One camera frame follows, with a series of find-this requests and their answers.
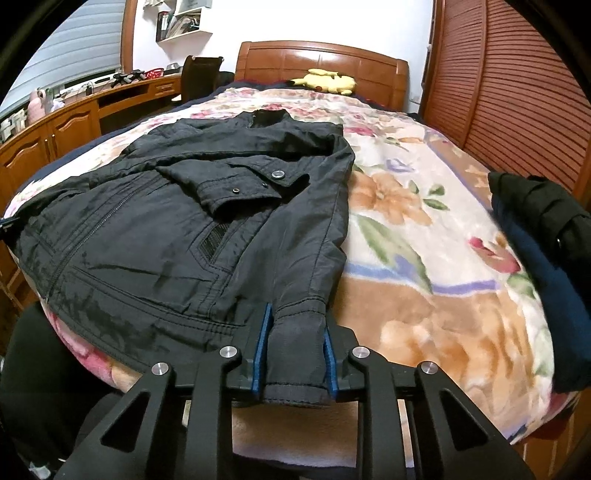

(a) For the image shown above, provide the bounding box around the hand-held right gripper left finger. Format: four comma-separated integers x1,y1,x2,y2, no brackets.
53,304,275,480

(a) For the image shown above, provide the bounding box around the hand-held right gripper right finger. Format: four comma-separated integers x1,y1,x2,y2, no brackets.
322,325,536,480

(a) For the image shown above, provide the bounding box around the black zip jacket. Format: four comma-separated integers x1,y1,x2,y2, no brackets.
9,110,356,407

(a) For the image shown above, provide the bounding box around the wooden desk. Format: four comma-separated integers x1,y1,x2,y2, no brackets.
0,74,183,310

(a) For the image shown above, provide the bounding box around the floral blanket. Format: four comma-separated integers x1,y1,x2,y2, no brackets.
9,88,555,472

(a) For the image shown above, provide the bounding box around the pink container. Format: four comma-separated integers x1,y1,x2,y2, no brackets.
28,89,51,125

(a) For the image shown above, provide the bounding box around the person's dark pants leg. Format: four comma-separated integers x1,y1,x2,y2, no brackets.
0,300,139,480

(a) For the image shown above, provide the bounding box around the grey window blind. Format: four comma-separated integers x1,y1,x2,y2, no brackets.
0,0,127,121

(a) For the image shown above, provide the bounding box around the black hand-held device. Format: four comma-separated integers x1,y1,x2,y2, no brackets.
112,69,146,87

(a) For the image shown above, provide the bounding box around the navy folded garment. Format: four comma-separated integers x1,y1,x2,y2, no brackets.
490,198,591,394

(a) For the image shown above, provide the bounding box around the dark wooden chair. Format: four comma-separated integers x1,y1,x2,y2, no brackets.
172,55,235,109

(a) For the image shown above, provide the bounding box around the black folded garment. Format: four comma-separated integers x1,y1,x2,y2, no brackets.
488,171,591,296

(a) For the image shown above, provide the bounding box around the yellow plush toy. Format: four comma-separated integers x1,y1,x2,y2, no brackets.
288,68,357,97

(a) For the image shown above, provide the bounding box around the wooden bed headboard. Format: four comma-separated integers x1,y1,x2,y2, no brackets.
235,41,411,112

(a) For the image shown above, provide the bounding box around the wooden louvered wardrobe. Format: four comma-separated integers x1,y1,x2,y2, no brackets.
422,0,591,204

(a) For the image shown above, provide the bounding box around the wooden window frame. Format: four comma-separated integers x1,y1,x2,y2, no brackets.
119,0,139,75

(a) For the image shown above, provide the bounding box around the white wall shelf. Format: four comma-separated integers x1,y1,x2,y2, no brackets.
143,0,214,43

